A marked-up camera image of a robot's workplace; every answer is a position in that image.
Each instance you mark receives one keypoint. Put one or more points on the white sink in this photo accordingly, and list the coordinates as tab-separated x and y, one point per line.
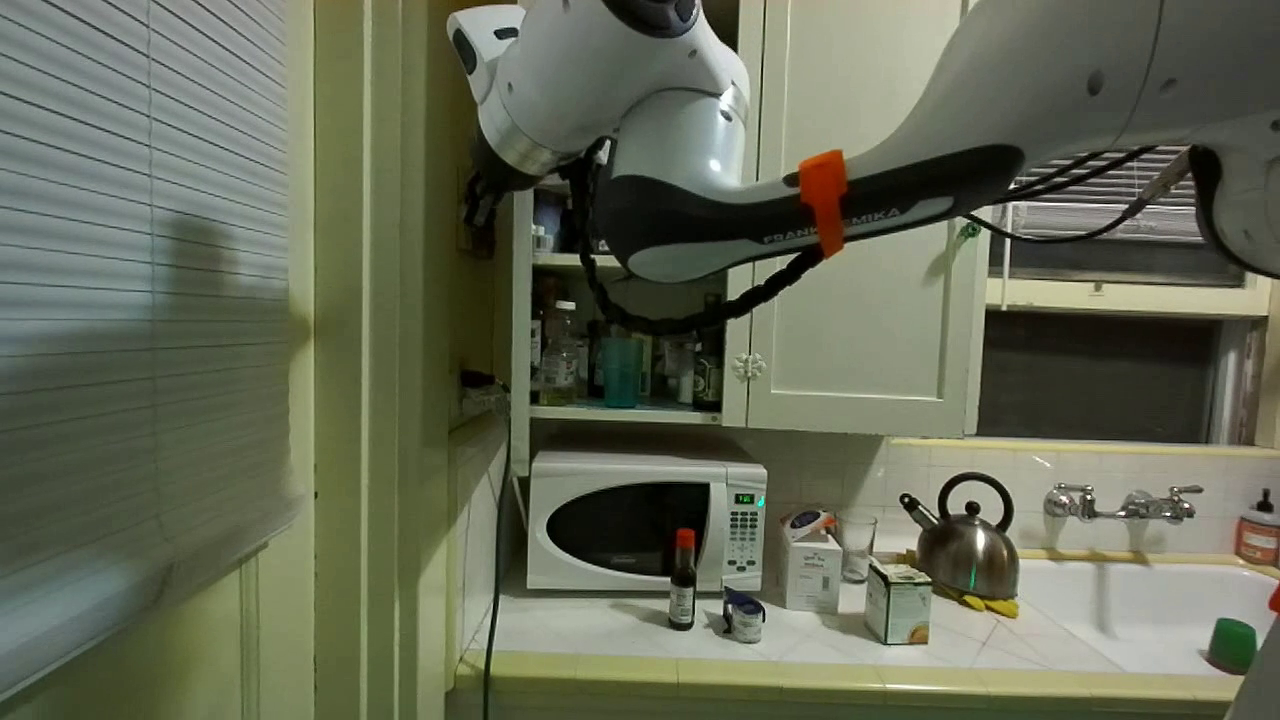
1130	610

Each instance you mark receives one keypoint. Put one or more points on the clear drinking glass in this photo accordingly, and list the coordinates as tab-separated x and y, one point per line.
857	550

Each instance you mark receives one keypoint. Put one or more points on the dark sauce bottle red cap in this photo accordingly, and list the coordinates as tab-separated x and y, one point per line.
683	590

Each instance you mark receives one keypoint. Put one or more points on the white microwave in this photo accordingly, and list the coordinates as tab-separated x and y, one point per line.
560	480

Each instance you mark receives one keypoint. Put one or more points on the chrome wall tap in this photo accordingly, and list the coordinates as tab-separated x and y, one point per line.
1120	505

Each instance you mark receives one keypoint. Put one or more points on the row of small jars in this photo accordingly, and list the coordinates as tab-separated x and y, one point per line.
670	375

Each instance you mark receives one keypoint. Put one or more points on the open cabinet door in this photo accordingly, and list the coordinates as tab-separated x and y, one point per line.
482	310

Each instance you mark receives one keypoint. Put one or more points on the clear bottle white cap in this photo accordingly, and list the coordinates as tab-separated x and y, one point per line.
558	360

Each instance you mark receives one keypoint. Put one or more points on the yellow rubber gloves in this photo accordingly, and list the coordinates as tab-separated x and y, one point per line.
990	604

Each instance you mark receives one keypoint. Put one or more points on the green plastic cup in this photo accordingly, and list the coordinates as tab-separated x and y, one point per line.
1232	647

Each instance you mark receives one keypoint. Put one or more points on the white door knob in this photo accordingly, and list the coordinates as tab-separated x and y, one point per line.
748	366

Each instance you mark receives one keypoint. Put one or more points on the window with dark pane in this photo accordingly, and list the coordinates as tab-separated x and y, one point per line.
1100	375

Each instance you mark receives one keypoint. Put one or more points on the white wall cabinet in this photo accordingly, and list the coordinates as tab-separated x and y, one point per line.
860	330

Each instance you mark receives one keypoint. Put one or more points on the closed cabinet door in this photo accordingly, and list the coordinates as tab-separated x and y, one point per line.
860	330

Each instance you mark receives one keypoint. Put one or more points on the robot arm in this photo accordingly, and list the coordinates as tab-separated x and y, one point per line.
1000	90

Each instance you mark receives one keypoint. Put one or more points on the orange soap bottle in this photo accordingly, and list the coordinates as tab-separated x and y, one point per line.
1258	535

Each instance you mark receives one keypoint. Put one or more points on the microwave door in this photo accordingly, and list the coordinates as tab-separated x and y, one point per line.
620	525

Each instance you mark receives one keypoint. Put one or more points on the white window blind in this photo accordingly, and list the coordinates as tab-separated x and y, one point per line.
130	300

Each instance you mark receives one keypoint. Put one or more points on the small white orange packet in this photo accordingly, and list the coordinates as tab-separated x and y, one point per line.
806	522

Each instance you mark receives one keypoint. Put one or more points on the green white carton box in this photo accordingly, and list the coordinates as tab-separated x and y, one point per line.
897	605

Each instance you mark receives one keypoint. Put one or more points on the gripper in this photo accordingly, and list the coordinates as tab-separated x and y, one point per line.
497	170

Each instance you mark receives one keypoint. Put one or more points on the teal plastic cup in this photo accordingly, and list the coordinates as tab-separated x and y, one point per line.
622	375

